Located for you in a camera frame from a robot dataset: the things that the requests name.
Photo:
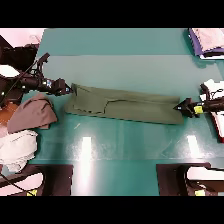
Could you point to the brown garment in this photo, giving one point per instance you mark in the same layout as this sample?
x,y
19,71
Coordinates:
x,y
32,112

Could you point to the purple garment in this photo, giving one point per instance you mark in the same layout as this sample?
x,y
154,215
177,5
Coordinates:
x,y
196,45

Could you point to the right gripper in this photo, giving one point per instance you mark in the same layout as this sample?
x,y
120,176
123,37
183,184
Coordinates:
x,y
189,107

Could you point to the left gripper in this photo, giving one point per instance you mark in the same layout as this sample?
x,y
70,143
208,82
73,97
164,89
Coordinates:
x,y
58,86

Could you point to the olive green shirt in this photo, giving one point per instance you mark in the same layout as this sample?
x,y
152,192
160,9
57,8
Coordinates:
x,y
133,106

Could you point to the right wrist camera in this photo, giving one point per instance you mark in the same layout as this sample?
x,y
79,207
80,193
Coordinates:
x,y
205,90

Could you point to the black garment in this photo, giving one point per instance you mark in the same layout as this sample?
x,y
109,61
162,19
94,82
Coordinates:
x,y
18,55

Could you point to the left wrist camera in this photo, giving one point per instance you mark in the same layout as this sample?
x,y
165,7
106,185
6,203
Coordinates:
x,y
42,63

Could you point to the orange-brown garment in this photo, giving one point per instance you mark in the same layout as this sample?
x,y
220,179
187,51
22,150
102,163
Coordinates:
x,y
7,114

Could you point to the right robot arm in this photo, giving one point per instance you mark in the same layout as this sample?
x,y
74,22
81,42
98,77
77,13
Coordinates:
x,y
215,105

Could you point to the pale pink garment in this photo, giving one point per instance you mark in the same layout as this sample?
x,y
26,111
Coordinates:
x,y
210,38

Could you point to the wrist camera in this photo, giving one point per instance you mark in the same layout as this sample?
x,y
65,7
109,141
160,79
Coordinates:
x,y
42,63
205,90

